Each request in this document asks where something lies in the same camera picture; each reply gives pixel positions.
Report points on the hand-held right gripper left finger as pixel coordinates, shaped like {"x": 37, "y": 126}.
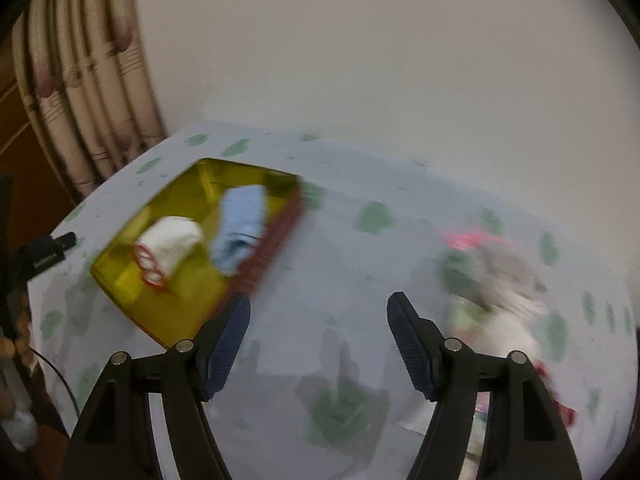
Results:
{"x": 229, "y": 342}

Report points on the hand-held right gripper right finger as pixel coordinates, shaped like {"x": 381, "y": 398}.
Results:
{"x": 407, "y": 342}

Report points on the red and yellow tin box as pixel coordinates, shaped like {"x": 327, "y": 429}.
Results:
{"x": 125, "y": 255}

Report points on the white printed packet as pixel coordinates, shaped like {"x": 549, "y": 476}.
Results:
{"x": 505, "y": 265}

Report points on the pink and teal wipes pack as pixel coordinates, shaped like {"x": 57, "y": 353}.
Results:
{"x": 460, "y": 310}

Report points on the wooden cabinet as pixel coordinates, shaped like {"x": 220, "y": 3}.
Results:
{"x": 25, "y": 185}

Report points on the cloud print tablecloth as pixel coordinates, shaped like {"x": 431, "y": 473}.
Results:
{"x": 350, "y": 270}

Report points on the white rolled sock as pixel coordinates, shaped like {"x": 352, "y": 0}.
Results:
{"x": 170, "y": 242}

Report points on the pink ribbon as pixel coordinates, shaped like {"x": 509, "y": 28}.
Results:
{"x": 470, "y": 238}

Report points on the light blue towel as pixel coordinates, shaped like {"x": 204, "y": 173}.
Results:
{"x": 240, "y": 220}

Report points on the red shiny wrapper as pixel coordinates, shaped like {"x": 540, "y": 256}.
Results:
{"x": 565, "y": 410}

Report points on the beige striped curtain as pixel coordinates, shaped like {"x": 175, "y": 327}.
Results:
{"x": 90, "y": 85}

